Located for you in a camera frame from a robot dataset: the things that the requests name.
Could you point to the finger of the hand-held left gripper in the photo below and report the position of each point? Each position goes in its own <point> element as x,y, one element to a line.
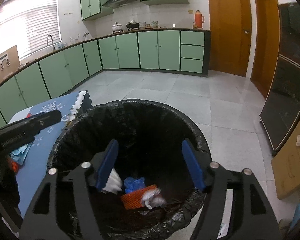
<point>46,120</point>

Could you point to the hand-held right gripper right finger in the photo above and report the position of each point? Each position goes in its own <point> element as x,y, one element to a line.
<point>193,166</point>

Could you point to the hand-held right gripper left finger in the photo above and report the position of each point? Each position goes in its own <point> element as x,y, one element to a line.
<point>107,166</point>

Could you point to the trash bin with black liner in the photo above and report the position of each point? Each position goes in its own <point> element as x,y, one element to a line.
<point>152,120</point>

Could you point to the blue snowflake tablecloth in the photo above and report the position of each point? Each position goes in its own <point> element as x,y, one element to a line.
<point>47,137</point>

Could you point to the white crumpled tissue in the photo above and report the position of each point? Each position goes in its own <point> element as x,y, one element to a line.
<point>115,182</point>

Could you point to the light blue wrapper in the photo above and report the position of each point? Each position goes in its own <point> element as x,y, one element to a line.
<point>21,152</point>

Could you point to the blue disposable glove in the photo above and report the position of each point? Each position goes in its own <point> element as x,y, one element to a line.
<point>133,183</point>

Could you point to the orange foam net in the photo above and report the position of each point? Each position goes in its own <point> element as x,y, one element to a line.
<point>132,200</point>

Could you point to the white crumpled plastic bag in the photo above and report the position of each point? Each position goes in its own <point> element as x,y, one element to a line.
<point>152,198</point>

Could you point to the brown cardboard box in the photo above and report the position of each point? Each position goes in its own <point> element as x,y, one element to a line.
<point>2,72</point>

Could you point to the metal faucet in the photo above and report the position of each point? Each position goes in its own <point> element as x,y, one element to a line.
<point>47,42</point>

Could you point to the white window blind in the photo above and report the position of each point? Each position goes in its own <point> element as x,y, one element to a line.
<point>27,25</point>

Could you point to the flat cardboard sheet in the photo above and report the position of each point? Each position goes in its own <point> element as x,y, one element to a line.
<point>295,170</point>

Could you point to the white cooking pot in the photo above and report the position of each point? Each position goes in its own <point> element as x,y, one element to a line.
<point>117,27</point>

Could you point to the black glass cabinet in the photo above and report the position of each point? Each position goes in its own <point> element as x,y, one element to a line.
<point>285,92</point>

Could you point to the green base cabinets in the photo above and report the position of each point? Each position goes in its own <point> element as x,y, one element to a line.
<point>147,50</point>

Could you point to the black wok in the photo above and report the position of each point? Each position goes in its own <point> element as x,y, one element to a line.
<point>133,25</point>

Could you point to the range hood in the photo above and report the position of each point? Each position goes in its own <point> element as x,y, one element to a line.
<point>120,1</point>

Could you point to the wooden door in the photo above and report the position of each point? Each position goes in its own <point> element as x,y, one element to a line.
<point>265,42</point>
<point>227,30</point>

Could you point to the red thermos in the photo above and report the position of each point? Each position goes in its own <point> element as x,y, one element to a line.
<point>198,20</point>

